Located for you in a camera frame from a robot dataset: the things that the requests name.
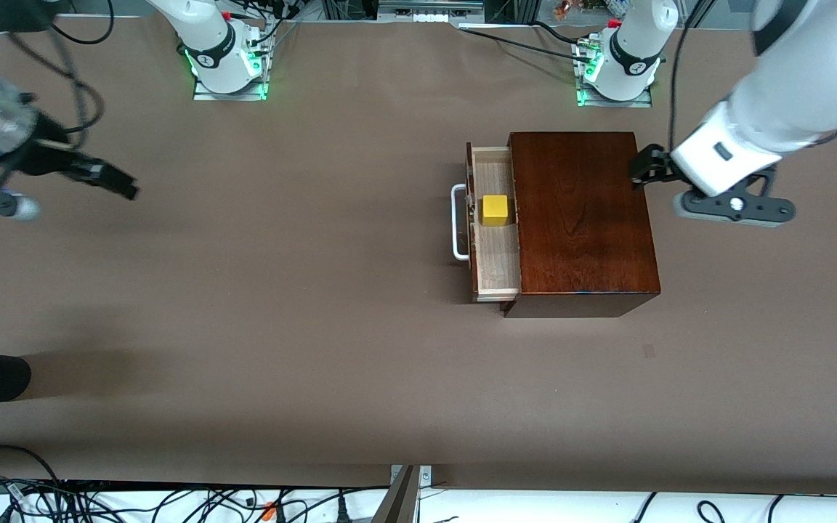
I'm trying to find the aluminium profile post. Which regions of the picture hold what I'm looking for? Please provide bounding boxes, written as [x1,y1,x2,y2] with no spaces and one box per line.
[373,465,434,523]

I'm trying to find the black looped floor cable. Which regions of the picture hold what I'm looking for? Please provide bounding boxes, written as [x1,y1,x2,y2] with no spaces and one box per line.
[0,443,63,486]

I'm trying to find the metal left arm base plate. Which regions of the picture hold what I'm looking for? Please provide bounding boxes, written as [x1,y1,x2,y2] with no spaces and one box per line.
[577,86,654,109]

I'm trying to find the grey metal rail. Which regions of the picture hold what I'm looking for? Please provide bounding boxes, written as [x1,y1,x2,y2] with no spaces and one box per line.
[379,0,485,24]

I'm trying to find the short black table cable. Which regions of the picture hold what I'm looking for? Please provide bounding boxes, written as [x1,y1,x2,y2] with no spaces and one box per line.
[527,20,586,48]

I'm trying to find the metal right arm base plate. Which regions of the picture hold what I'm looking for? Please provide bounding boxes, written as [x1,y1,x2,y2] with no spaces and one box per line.
[193,73,269,102]

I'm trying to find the long black table cable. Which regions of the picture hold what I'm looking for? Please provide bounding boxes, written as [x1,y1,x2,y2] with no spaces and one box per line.
[458,26,597,65]

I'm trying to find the dark wooden drawer cabinet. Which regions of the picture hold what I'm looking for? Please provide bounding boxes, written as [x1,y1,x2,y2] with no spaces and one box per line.
[500,131,662,319]

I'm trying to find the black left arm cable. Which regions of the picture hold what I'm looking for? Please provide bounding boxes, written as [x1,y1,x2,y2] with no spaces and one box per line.
[668,0,713,153]

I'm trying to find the black base cable cluster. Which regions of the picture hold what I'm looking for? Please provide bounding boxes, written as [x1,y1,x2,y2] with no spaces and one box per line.
[233,0,302,55]

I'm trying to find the tangled black floor cables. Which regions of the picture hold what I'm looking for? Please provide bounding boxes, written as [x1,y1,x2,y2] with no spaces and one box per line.
[0,472,390,523]

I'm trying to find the wooden drawer with white handle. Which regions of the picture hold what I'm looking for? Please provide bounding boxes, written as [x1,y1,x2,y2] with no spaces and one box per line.
[450,142,522,303]

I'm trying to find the yellow cube block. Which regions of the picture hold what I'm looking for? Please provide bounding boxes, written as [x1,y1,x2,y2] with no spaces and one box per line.
[482,195,511,227]

